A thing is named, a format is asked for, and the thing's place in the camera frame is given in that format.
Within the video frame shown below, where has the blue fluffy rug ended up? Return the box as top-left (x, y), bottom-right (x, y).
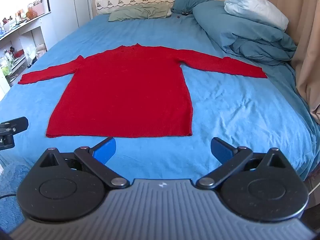
top-left (0, 159), bottom-right (39, 232)

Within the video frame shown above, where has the white wardrobe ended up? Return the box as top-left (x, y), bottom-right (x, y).
top-left (47, 0), bottom-right (92, 48)

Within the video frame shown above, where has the beige curtain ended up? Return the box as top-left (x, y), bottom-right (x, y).
top-left (236, 0), bottom-right (320, 125)

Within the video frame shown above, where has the red towel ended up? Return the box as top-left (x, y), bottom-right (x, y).
top-left (17, 44), bottom-right (268, 138)

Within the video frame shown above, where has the bed with blue sheet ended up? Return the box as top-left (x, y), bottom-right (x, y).
top-left (0, 12), bottom-right (320, 183)

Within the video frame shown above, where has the light blue blanket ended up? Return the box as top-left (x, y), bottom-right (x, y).
top-left (224, 0), bottom-right (289, 30)

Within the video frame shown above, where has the white shelf unit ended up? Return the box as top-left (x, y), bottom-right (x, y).
top-left (0, 12), bottom-right (53, 93)

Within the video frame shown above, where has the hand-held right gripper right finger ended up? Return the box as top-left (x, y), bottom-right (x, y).
top-left (196, 137), bottom-right (288, 190)

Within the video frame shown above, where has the green pillow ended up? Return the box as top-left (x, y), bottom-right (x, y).
top-left (108, 4), bottom-right (172, 22)

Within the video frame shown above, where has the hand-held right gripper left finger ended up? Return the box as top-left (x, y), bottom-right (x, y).
top-left (39, 137), bottom-right (130, 190)

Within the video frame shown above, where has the teal pillow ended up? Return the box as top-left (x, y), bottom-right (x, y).
top-left (171, 0), bottom-right (213, 14)

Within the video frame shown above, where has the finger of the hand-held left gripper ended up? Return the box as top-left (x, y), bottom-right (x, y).
top-left (0, 116), bottom-right (29, 135)

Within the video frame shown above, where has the orange jar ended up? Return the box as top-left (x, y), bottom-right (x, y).
top-left (26, 3), bottom-right (37, 20)

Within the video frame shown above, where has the teal duvet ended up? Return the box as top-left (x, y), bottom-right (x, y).
top-left (192, 0), bottom-right (298, 65)

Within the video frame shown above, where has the group of small bottles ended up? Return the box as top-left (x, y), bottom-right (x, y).
top-left (0, 46), bottom-right (15, 77)

